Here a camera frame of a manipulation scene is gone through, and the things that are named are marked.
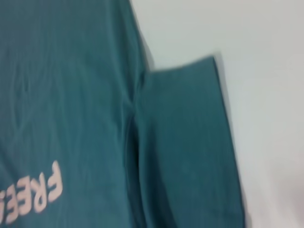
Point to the teal FREE print t-shirt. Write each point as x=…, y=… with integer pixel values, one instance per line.
x=95, y=107

